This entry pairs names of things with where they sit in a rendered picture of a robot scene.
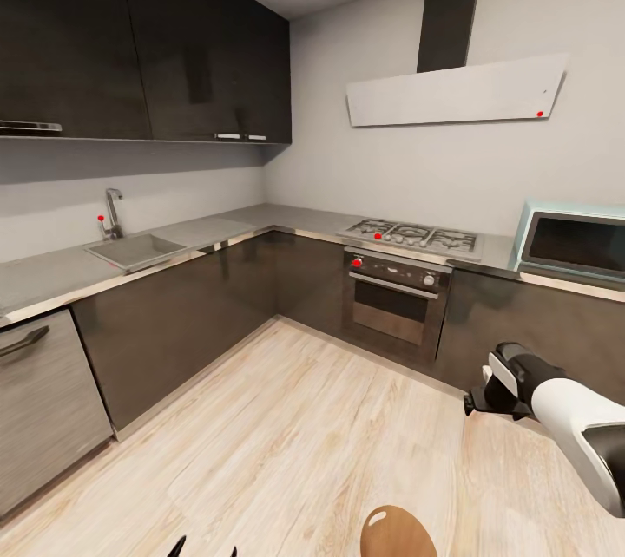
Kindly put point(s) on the burner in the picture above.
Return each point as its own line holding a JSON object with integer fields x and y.
{"x": 456, "y": 243}

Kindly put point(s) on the oven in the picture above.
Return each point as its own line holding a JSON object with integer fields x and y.
{"x": 394, "y": 300}

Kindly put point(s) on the range hood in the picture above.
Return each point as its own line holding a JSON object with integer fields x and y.
{"x": 444, "y": 89}

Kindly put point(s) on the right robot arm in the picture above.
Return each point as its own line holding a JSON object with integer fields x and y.
{"x": 587, "y": 427}

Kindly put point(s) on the microwave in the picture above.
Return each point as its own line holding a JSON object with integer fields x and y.
{"x": 573, "y": 235}

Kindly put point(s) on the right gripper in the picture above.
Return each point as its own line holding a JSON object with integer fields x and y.
{"x": 485, "y": 399}

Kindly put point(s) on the trash can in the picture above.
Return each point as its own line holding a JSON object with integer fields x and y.
{"x": 397, "y": 533}

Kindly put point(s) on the drop in sink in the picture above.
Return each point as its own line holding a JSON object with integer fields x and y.
{"x": 144, "y": 247}

